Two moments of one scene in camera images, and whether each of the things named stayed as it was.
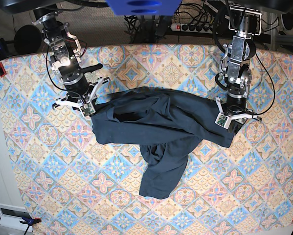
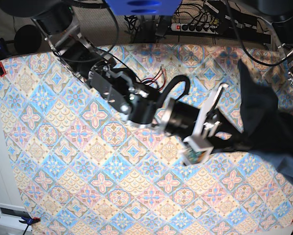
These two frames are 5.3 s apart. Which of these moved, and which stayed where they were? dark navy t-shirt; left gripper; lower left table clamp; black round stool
Moved: dark navy t-shirt; left gripper
Stayed: lower left table clamp; black round stool
